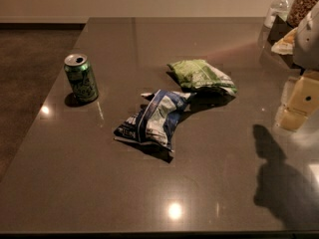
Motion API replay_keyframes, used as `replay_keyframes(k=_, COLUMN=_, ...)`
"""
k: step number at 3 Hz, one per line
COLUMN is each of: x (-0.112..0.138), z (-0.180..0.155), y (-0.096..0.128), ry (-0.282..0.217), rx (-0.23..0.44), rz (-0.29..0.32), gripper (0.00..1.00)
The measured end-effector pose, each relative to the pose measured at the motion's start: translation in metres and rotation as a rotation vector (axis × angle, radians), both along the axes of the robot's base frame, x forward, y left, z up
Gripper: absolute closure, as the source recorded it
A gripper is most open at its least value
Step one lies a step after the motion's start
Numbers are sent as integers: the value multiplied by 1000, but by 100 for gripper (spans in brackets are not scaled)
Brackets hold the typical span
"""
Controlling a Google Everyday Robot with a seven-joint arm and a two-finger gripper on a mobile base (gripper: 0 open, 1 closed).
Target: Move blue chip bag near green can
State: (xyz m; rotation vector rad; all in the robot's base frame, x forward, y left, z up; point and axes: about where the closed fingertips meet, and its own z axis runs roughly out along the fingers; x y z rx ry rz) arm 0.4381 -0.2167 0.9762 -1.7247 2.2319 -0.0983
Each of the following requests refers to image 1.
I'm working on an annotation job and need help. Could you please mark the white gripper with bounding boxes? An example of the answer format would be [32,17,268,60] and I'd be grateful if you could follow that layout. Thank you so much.
[278,2,319,131]

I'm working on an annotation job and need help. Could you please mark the green chip bag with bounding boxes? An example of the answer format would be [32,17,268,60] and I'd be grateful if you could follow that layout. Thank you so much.
[168,59,237,97]

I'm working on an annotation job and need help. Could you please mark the yellow snack packet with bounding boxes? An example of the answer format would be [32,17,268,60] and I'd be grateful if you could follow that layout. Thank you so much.
[271,28,298,55]

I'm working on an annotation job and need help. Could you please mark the green soda can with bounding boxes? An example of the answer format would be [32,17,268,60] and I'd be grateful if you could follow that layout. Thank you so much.
[64,54,99,104]

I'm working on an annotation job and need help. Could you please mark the blue chip bag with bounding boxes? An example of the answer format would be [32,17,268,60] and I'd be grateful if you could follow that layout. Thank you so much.
[114,90,194,151]

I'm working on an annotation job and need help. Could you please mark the glass jar of snacks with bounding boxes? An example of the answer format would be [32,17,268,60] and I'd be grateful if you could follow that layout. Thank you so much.
[287,0,319,28]

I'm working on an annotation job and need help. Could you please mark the clear plastic bottle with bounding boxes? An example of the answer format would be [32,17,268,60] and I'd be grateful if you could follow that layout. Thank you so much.
[264,0,292,29]

